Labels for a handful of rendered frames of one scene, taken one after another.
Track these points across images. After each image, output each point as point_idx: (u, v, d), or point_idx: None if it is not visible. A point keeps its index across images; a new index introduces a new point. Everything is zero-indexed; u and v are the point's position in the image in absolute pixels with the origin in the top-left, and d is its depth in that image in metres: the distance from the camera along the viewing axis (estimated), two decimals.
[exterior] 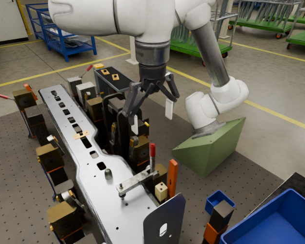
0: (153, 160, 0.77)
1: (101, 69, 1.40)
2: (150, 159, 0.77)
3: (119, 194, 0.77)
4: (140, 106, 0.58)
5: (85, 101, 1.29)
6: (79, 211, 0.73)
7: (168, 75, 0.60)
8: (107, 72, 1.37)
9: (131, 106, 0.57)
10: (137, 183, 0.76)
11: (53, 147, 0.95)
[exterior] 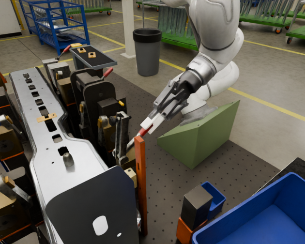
0: None
1: (78, 48, 1.24)
2: (133, 138, 0.66)
3: (109, 117, 0.56)
4: (168, 104, 0.65)
5: (57, 83, 1.13)
6: (22, 204, 0.58)
7: (186, 101, 0.71)
8: (83, 50, 1.21)
9: (165, 99, 0.63)
10: (126, 137, 0.61)
11: (7, 129, 0.79)
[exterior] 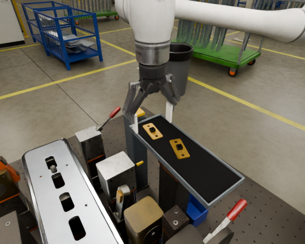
0: None
1: (144, 125, 0.71)
2: None
3: None
4: (139, 105, 0.59)
5: (118, 203, 0.60)
6: None
7: (169, 76, 0.59)
8: (157, 132, 0.68)
9: (130, 105, 0.58)
10: None
11: None
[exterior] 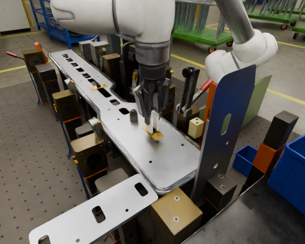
0: (199, 95, 0.73)
1: (144, 126, 0.71)
2: (195, 94, 0.74)
3: (183, 69, 0.64)
4: (151, 105, 0.61)
5: (100, 59, 1.21)
6: (105, 146, 0.65)
7: (167, 80, 0.61)
8: (158, 132, 0.68)
9: (143, 108, 0.60)
10: (194, 90, 0.68)
11: (71, 92, 0.86)
